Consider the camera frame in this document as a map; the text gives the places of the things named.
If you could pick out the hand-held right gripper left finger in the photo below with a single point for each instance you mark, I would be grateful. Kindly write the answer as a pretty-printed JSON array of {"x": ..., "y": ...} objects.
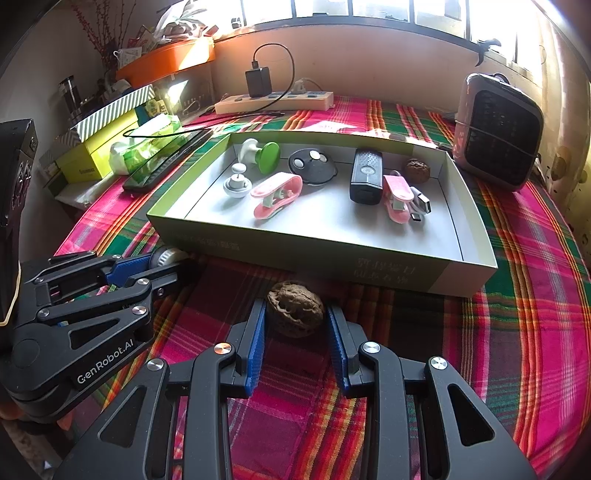
[{"x": 256, "y": 350}]

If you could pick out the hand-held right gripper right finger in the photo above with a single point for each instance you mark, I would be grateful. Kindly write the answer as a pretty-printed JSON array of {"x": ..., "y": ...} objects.
[{"x": 336, "y": 355}]

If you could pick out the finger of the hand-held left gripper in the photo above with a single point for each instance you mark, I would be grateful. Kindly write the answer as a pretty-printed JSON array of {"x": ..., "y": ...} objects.
[
  {"x": 152, "y": 286},
  {"x": 131, "y": 267}
]

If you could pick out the white ribbed cap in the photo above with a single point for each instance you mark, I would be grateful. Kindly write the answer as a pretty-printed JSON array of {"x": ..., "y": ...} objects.
[{"x": 168, "y": 256}]

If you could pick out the brown walnut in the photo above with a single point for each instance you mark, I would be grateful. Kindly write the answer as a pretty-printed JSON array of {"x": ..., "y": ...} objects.
[
  {"x": 418, "y": 170},
  {"x": 295, "y": 309}
]

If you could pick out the grey and green cardboard box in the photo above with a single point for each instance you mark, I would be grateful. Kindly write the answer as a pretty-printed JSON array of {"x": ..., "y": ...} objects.
[{"x": 332, "y": 230}]

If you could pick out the white ball-head knob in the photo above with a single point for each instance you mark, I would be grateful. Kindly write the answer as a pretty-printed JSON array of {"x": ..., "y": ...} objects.
[{"x": 238, "y": 187}]

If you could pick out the pink plastic clip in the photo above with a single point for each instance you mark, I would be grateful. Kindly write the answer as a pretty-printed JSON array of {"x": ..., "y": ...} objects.
[{"x": 277, "y": 184}]

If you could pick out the black rectangular light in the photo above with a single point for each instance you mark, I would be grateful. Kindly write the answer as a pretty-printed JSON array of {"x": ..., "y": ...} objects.
[{"x": 364, "y": 184}]

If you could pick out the white and green spool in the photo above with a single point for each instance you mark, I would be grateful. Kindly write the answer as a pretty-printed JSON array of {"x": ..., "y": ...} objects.
[{"x": 268, "y": 157}]

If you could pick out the black disc with metal dots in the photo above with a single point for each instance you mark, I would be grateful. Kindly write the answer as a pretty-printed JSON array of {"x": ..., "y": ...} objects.
[{"x": 318, "y": 173}]

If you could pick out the white flat board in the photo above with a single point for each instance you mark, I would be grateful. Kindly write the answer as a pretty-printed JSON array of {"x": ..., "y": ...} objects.
[{"x": 83, "y": 196}]

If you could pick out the black smartphone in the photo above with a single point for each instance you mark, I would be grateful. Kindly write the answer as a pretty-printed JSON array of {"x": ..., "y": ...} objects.
[{"x": 152, "y": 173}]

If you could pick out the green wet wipes pack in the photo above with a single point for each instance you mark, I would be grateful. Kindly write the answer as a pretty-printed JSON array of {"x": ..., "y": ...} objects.
[{"x": 129, "y": 157}]

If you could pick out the yellow cardboard box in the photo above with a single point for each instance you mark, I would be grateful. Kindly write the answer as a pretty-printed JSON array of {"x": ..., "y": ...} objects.
[{"x": 87, "y": 159}]

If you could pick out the striped gift box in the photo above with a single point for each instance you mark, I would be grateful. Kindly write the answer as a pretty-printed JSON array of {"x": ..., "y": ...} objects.
[{"x": 115, "y": 108}]

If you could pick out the small green printed packet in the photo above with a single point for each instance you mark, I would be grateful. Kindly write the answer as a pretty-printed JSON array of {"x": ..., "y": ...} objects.
[{"x": 154, "y": 107}]

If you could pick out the plaid tablecloth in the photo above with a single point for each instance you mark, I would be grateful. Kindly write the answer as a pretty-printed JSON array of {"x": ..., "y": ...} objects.
[{"x": 508, "y": 323}]

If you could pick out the metal tumbler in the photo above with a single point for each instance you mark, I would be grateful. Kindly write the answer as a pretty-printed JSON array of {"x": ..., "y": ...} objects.
[{"x": 71, "y": 99}]

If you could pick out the beige power strip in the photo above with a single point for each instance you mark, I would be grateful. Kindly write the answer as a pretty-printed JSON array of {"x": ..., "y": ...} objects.
[{"x": 231, "y": 105}]

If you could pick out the orange plastic tray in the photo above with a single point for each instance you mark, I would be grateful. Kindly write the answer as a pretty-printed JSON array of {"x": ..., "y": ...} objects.
[{"x": 161, "y": 62}]

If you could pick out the black charger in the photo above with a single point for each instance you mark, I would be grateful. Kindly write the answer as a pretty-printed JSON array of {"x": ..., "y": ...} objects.
[{"x": 258, "y": 82}]

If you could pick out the white plug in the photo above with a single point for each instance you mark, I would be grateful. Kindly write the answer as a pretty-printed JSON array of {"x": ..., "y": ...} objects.
[{"x": 302, "y": 85}]

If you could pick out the white plastic bag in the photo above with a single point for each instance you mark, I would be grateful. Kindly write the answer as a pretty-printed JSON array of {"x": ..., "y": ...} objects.
[{"x": 184, "y": 21}]

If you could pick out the black and white speaker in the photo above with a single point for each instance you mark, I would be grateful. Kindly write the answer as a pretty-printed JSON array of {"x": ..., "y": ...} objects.
[{"x": 498, "y": 134}]

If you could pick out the black window latch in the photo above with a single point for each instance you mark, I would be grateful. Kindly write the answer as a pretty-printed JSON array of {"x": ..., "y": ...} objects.
[{"x": 482, "y": 48}]

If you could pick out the window with metal bars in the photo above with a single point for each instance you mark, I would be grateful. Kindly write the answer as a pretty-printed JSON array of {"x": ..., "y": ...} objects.
[{"x": 369, "y": 11}]

